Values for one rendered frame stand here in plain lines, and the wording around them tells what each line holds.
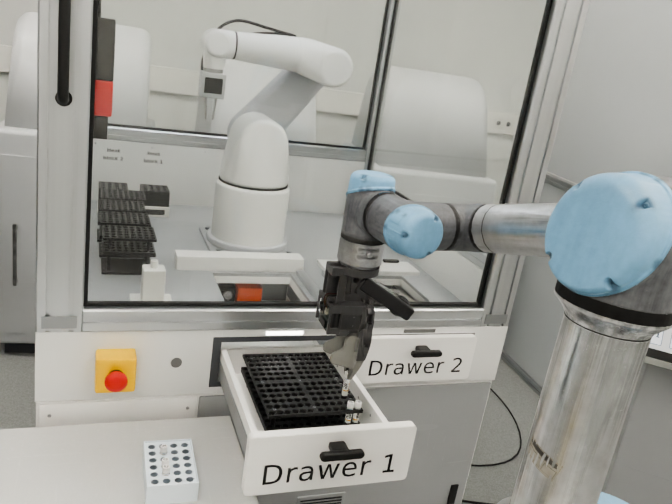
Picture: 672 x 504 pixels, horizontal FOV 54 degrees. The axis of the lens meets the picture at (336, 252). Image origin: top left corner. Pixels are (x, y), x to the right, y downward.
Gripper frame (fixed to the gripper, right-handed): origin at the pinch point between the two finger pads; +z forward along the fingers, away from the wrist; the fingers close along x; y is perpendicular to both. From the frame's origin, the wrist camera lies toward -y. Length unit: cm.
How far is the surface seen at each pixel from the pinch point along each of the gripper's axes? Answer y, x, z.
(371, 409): -5.6, -1.3, 8.9
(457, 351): -34.6, -23.0, 8.3
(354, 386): -5.2, -10.0, 9.1
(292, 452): 12.6, 11.2, 8.4
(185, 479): 27.9, 3.2, 18.2
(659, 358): -75, -6, 1
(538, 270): -165, -172, 39
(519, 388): -156, -152, 96
